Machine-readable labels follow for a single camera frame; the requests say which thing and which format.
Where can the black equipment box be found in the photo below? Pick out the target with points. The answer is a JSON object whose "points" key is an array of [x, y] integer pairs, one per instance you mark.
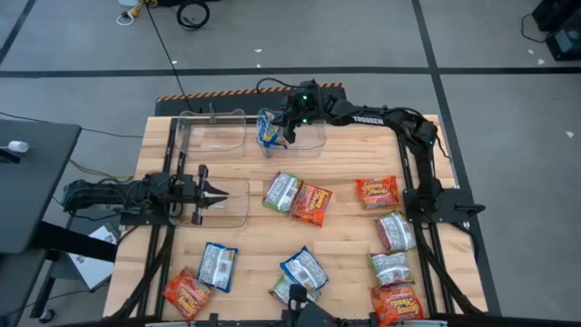
{"points": [[558, 13]]}

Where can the black aluminium table frame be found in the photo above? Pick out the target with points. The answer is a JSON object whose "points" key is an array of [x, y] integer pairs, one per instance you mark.
{"points": [[254, 324]]}

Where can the red and green ramen pack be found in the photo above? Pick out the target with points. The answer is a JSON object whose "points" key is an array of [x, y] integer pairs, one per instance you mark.
{"points": [[396, 231], [390, 269], [281, 193], [278, 290]]}

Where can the small white cylinder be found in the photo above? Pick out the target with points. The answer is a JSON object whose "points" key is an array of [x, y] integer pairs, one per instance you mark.
{"points": [[18, 146]]}

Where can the black camera-like device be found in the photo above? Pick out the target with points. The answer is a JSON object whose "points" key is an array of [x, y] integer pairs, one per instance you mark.
{"points": [[313, 315]]}

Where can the black desk base frame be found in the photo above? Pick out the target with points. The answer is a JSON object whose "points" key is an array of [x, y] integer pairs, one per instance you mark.
{"points": [[77, 240]]}

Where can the black box with screen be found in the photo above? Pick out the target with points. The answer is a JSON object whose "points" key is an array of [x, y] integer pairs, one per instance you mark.
{"points": [[565, 43]]}

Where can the white and yellow plug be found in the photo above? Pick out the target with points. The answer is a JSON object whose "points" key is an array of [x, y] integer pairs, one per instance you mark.
{"points": [[129, 16]]}

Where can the black desk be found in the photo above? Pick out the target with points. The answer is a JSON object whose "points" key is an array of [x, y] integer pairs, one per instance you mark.
{"points": [[32, 191]]}

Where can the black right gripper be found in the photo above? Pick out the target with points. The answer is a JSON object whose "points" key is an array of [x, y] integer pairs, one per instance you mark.
{"points": [[304, 106]]}

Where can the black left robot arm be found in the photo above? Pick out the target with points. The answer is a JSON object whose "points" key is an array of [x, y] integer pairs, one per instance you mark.
{"points": [[113, 193]]}

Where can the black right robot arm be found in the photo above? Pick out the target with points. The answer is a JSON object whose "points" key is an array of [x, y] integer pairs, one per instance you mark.
{"points": [[386, 119]]}

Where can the white booklet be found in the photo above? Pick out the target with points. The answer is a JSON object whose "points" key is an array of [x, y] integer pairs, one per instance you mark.
{"points": [[93, 268]]}

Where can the black mat with hazard stripe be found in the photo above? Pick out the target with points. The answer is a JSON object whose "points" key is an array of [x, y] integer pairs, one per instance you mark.
{"points": [[227, 104]]}

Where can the orange ramen noodle pack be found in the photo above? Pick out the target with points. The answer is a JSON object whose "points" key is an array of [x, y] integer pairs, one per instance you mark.
{"points": [[397, 305], [187, 294], [377, 193], [312, 204]]}

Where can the clear plastic bin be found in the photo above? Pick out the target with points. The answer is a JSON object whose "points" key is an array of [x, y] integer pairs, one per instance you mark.
{"points": [[236, 213], [213, 136], [308, 145]]}

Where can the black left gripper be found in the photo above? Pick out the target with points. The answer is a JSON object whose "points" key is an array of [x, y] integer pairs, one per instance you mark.
{"points": [[188, 195]]}

